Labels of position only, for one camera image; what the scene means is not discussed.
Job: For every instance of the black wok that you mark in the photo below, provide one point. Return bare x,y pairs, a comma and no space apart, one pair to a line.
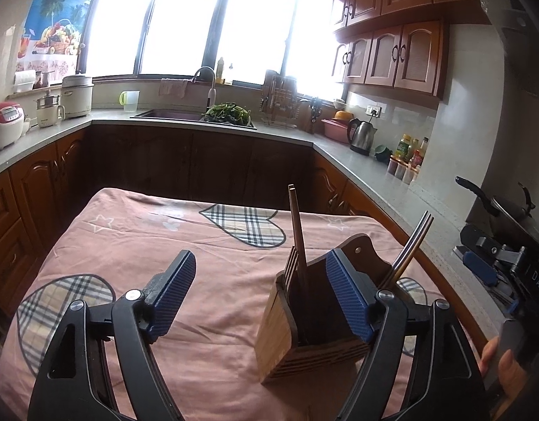
510,215

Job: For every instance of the small white electric pot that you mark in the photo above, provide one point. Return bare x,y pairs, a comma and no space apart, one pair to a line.
50,112

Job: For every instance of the tropical fruit wall poster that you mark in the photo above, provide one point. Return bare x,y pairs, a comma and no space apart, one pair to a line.
54,13

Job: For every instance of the pink and white rice cooker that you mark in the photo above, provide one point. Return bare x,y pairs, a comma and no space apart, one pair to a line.
4,125

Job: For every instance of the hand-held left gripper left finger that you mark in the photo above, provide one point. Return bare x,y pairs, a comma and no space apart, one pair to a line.
172,298

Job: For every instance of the white wall outlet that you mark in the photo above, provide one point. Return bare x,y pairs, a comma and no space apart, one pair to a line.
373,109

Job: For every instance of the tall bottle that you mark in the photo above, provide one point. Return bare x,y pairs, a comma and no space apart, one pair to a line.
220,70

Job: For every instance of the wooden lower cabinets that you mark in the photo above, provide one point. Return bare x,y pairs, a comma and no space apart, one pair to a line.
36,193

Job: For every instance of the wooden utensil holder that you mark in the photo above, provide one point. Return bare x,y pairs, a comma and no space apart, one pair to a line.
282,333

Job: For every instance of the green leafy vegetables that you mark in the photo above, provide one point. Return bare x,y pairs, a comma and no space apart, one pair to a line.
227,114

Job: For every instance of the pink dishcloth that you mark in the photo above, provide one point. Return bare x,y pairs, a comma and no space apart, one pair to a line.
173,87

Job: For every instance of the pink plaid-heart tablecloth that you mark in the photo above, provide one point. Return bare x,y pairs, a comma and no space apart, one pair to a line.
164,228

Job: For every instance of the clear pitcher with green lid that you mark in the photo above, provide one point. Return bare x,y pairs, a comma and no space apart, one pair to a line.
130,101

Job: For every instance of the person's right hand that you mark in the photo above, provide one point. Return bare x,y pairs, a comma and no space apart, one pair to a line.
506,372

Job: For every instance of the wooden knife block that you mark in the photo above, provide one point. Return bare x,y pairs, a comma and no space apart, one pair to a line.
315,116

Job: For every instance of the kitchen sink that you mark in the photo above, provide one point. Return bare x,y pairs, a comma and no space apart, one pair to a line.
168,115

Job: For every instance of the pink plastic basin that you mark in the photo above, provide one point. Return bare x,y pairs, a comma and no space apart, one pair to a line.
336,130

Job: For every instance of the paper towel roll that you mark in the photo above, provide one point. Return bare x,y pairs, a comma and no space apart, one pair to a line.
24,81

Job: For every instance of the range hood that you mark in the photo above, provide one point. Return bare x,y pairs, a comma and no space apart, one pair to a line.
519,35

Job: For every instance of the grey stone countertop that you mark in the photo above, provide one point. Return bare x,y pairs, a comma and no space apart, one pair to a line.
361,166

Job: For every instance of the chrome sink faucet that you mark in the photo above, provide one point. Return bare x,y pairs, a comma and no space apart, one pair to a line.
211,92

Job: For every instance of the large white cooker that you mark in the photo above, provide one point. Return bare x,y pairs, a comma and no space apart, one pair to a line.
77,96

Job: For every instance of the green mug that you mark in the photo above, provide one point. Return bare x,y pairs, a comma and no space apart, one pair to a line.
382,153

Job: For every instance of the wooden upper cabinets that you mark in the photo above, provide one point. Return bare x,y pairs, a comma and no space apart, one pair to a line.
401,52

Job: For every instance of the steel electric kettle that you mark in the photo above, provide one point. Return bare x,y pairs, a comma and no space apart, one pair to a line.
362,137

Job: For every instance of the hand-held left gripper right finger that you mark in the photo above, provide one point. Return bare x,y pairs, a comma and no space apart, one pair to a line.
350,298

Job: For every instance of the wooden cabinets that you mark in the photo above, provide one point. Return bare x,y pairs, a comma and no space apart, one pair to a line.
401,52
36,193

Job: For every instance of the cooking oil bottles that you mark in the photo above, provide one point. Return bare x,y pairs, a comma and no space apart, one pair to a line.
409,151

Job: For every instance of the kitchen window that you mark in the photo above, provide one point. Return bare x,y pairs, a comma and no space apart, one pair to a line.
186,26

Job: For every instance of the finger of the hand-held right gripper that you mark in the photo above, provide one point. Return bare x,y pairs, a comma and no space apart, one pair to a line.
480,267
516,306

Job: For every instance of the metal dish rack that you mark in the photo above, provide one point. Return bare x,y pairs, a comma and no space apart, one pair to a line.
279,101

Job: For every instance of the metal chopstick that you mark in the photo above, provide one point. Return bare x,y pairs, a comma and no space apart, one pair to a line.
407,250
416,245

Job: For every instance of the spice jars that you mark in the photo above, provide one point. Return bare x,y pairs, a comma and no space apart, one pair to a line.
403,171

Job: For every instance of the brown wooden chopstick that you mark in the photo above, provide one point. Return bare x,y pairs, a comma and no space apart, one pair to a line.
301,237
295,228

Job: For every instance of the metal fork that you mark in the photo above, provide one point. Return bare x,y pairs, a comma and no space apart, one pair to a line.
289,267

